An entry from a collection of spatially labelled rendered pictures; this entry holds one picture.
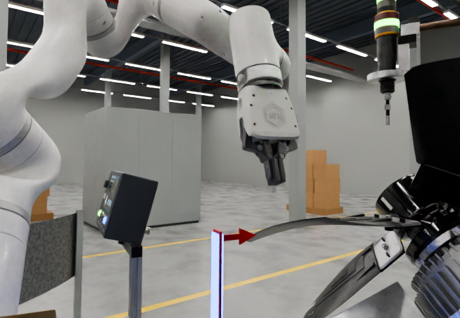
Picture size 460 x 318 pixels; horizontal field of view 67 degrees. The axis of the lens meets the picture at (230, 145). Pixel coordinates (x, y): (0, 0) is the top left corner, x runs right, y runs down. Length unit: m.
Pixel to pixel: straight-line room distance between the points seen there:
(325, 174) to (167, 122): 4.07
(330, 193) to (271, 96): 8.35
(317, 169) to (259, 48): 8.33
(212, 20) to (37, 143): 0.41
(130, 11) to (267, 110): 0.47
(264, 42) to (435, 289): 0.50
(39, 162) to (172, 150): 6.33
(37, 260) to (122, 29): 1.56
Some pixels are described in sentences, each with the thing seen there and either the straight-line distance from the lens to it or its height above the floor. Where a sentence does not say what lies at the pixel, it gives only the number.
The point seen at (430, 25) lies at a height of 1.53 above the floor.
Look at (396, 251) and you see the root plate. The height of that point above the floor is 1.11.
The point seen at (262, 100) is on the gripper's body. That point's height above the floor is 1.39.
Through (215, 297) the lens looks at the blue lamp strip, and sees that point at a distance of 0.53.
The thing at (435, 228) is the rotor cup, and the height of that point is 1.18.
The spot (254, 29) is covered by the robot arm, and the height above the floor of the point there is 1.53.
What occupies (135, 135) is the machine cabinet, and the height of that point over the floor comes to 1.76.
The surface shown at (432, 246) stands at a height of 1.15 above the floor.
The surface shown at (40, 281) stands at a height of 0.62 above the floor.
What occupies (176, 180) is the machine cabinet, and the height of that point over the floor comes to 0.90.
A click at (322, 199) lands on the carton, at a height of 0.37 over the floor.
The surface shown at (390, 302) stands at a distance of 0.70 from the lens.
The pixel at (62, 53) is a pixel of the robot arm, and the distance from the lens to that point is 0.80.
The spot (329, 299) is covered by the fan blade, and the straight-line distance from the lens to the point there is 0.85.
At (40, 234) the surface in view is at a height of 0.88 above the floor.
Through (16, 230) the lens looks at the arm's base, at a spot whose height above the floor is 1.19.
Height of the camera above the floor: 1.29
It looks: 3 degrees up
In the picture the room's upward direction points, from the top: straight up
